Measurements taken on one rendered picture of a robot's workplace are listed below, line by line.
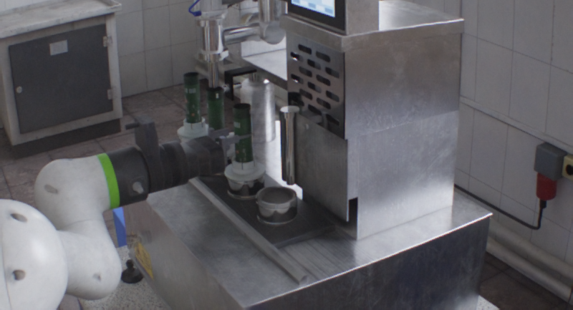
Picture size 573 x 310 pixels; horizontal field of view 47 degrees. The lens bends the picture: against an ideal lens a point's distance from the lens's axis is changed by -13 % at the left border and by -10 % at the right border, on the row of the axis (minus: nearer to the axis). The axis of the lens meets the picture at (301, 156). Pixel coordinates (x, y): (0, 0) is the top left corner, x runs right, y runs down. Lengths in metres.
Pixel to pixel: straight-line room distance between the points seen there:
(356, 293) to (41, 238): 0.62
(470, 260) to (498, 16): 1.62
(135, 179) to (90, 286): 0.20
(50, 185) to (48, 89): 3.09
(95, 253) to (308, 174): 0.39
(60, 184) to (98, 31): 3.12
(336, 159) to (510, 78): 1.73
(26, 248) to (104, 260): 0.46
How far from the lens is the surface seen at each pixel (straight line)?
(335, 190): 1.14
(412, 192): 1.20
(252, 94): 1.48
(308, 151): 1.18
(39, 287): 0.63
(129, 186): 1.15
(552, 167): 2.62
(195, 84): 1.42
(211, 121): 1.34
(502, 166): 2.91
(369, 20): 1.03
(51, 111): 4.24
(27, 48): 4.11
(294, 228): 1.17
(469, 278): 1.31
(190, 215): 1.26
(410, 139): 1.15
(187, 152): 1.19
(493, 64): 2.83
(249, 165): 1.25
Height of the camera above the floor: 1.62
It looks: 24 degrees down
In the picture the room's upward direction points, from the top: 1 degrees counter-clockwise
